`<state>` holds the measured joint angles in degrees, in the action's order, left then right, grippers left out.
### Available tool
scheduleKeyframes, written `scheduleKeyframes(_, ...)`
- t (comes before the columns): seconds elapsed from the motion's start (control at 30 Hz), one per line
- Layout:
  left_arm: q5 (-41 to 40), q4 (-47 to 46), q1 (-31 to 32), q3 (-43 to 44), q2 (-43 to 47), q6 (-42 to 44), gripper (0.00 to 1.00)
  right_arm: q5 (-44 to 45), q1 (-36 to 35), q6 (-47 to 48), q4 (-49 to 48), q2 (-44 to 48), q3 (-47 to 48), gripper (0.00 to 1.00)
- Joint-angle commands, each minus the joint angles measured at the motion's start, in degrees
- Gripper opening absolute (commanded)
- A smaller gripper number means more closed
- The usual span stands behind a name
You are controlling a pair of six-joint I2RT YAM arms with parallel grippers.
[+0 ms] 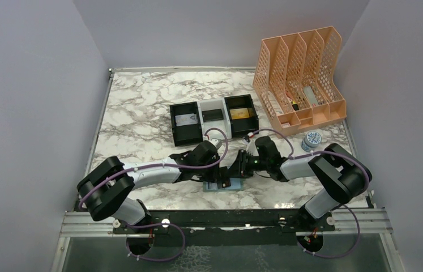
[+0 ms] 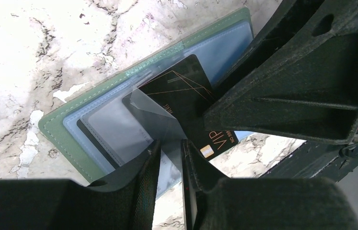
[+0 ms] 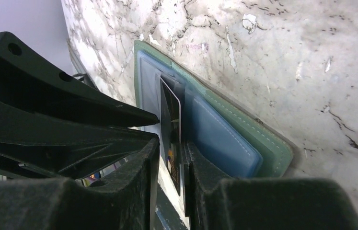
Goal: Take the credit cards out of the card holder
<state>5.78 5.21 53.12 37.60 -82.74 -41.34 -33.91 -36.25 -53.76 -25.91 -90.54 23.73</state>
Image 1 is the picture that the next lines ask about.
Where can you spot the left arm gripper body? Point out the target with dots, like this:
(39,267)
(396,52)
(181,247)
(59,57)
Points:
(206,174)

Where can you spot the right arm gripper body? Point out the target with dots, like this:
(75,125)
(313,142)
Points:
(247,164)

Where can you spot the black credit card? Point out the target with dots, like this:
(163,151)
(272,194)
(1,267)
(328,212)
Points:
(223,180)
(212,115)

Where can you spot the green card holder wallet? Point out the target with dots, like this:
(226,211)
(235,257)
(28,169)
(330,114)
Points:
(234,184)

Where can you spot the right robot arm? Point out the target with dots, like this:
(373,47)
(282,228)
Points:
(341,175)

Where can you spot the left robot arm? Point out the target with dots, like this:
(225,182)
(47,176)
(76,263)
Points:
(105,191)

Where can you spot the gold card in tray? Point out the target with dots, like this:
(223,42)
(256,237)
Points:
(240,113)

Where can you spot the black tray left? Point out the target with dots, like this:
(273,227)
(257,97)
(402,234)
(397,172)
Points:
(189,134)

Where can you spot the black tray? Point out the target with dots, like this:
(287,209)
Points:
(242,127)
(189,134)

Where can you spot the white tray middle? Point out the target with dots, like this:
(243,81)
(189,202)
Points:
(224,124)

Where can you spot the black tray right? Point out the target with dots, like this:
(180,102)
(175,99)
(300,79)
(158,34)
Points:
(242,127)

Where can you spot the blue white tape roll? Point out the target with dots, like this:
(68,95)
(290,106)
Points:
(311,140)

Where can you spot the yellow marker in organizer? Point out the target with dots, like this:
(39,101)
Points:
(295,106)

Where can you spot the grey item in organizer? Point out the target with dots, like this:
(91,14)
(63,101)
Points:
(312,99)

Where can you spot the orange file organizer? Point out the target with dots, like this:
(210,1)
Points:
(288,63)

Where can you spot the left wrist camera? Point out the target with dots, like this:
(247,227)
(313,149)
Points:
(217,143)

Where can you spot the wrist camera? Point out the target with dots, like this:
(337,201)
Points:
(217,143)
(250,144)

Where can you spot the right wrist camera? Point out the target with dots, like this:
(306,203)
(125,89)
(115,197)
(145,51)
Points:
(250,144)

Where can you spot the black mounting rail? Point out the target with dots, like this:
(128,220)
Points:
(159,222)

